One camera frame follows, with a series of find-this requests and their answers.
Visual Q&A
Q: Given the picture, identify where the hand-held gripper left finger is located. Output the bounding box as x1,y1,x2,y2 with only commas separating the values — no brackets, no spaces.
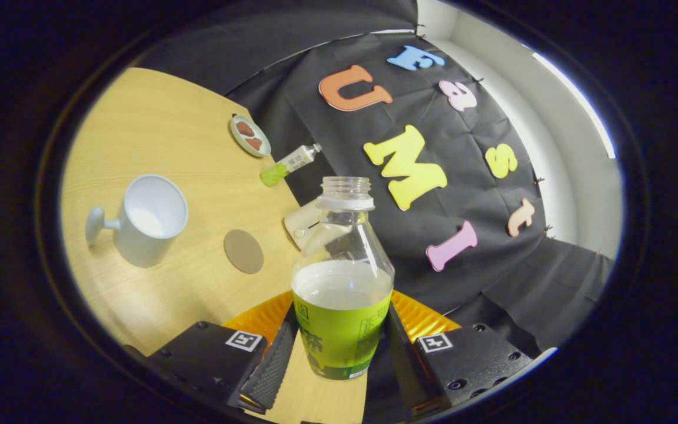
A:
148,290,298,413

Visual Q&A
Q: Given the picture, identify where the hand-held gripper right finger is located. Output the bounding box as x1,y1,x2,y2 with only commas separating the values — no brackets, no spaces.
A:
383,290,534,416

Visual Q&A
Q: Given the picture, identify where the green label juice bottle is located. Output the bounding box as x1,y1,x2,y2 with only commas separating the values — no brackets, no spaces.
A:
291,176,396,381

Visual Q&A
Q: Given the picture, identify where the round brown coaster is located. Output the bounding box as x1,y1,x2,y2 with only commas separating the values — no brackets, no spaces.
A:
224,229,265,274

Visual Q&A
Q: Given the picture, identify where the white cup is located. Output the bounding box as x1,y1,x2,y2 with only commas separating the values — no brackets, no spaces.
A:
85,174,189,269

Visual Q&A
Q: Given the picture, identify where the slim green drink bottle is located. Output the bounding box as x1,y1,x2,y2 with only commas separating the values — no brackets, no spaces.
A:
260,143,323,188

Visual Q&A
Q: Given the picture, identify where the white toaster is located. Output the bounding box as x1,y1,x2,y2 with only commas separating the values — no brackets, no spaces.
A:
284,199,323,250

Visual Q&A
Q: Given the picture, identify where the black backdrop cloth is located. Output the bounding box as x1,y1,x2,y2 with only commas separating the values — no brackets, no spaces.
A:
133,0,615,423

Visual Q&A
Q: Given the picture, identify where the pale green plate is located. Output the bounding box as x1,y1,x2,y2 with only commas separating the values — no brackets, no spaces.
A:
230,114,272,158

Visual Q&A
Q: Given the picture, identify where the wooden table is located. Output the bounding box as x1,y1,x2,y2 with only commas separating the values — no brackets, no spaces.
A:
59,67,369,424

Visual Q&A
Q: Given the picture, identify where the ceiling light panel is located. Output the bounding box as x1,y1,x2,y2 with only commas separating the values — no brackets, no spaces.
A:
532,52,616,160

